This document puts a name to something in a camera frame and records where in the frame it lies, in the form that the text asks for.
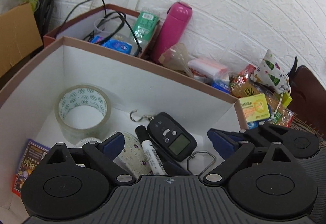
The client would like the plain cardboard box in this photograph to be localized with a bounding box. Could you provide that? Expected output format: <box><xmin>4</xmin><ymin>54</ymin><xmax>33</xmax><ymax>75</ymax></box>
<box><xmin>0</xmin><ymin>2</ymin><xmax>43</xmax><ymax>76</ymax></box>

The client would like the blue wrapper packet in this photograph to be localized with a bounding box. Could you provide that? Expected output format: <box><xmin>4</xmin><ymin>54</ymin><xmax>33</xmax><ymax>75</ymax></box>
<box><xmin>91</xmin><ymin>35</ymin><xmax>133</xmax><ymax>55</ymax></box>

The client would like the white tissue packet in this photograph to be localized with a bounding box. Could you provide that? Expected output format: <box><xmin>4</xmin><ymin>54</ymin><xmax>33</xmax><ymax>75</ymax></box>
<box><xmin>188</xmin><ymin>58</ymin><xmax>230</xmax><ymax>85</ymax></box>

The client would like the black feather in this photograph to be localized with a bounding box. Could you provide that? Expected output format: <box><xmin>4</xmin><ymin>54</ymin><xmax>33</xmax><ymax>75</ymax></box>
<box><xmin>288</xmin><ymin>57</ymin><xmax>298</xmax><ymax>80</ymax></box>

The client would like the pink water bottle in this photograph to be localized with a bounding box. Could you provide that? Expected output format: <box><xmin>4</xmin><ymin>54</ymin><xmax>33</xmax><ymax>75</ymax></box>
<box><xmin>151</xmin><ymin>2</ymin><xmax>193</xmax><ymax>63</ymax></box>

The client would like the blue playing card box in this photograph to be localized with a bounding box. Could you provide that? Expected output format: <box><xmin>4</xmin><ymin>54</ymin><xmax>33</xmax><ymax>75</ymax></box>
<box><xmin>12</xmin><ymin>139</ymin><xmax>50</xmax><ymax>197</ymax></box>

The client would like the dark red headboard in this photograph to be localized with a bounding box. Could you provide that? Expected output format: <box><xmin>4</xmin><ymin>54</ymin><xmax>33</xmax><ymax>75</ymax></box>
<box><xmin>289</xmin><ymin>65</ymin><xmax>325</xmax><ymax>138</ymax></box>

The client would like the brown snack bag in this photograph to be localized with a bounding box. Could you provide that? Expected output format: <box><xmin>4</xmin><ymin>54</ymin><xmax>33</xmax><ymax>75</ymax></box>
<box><xmin>230</xmin><ymin>64</ymin><xmax>294</xmax><ymax>127</ymax></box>

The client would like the small dark red box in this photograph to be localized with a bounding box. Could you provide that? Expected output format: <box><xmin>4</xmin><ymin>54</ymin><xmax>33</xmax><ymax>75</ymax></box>
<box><xmin>43</xmin><ymin>4</ymin><xmax>160</xmax><ymax>57</ymax></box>

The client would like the yellow medicine box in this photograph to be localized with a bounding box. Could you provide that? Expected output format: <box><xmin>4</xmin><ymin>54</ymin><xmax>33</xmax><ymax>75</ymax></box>
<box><xmin>239</xmin><ymin>94</ymin><xmax>270</xmax><ymax>123</ymax></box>

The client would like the clear packing tape roll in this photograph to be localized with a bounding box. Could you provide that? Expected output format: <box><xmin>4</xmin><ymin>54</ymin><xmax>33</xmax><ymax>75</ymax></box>
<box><xmin>54</xmin><ymin>85</ymin><xmax>112</xmax><ymax>145</ymax></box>

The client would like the floral white pouch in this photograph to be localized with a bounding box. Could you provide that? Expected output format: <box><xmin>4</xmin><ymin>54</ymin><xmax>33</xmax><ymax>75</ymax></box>
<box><xmin>76</xmin><ymin>130</ymin><xmax>154</xmax><ymax>179</ymax></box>

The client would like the green tube package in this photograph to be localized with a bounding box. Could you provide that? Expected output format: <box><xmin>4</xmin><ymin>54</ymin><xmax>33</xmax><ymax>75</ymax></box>
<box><xmin>133</xmin><ymin>8</ymin><xmax>160</xmax><ymax>43</ymax></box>

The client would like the christmas pattern drawstring pouch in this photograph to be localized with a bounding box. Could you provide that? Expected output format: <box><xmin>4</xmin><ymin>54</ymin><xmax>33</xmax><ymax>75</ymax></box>
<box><xmin>250</xmin><ymin>50</ymin><xmax>291</xmax><ymax>94</ymax></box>

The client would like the black digital luggage scale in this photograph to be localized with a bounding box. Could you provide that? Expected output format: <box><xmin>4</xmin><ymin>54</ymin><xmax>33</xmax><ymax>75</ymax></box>
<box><xmin>129</xmin><ymin>110</ymin><xmax>217</xmax><ymax>176</ymax></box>

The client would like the clear plastic funnel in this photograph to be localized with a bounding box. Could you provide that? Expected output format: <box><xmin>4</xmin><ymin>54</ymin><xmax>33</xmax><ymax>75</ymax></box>
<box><xmin>159</xmin><ymin>43</ymin><xmax>193</xmax><ymax>78</ymax></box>

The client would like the large brown cardboard box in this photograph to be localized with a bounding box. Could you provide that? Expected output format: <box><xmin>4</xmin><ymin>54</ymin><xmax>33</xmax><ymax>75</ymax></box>
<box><xmin>1</xmin><ymin>38</ymin><xmax>247</xmax><ymax>223</ymax></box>

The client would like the black cable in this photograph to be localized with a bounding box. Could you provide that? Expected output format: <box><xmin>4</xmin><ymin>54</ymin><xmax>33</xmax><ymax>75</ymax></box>
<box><xmin>59</xmin><ymin>0</ymin><xmax>143</xmax><ymax>56</ymax></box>

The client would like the white marker pen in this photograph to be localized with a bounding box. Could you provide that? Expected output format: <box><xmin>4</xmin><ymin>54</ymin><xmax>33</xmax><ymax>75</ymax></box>
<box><xmin>135</xmin><ymin>126</ymin><xmax>167</xmax><ymax>176</ymax></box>

